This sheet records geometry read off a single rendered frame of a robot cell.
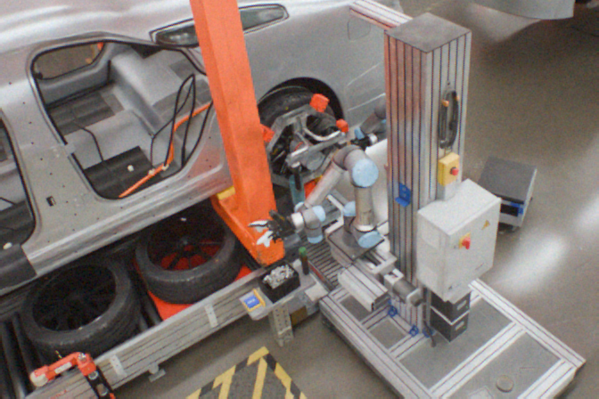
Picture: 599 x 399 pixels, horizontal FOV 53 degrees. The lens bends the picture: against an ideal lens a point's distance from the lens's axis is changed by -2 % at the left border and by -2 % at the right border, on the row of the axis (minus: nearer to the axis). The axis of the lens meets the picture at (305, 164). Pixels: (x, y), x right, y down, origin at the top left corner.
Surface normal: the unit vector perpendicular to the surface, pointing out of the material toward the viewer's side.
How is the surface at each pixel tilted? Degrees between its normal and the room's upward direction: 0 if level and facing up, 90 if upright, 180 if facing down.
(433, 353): 0
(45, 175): 88
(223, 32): 90
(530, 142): 0
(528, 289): 0
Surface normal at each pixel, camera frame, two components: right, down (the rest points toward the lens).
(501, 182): -0.11, -0.77
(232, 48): 0.54, 0.48
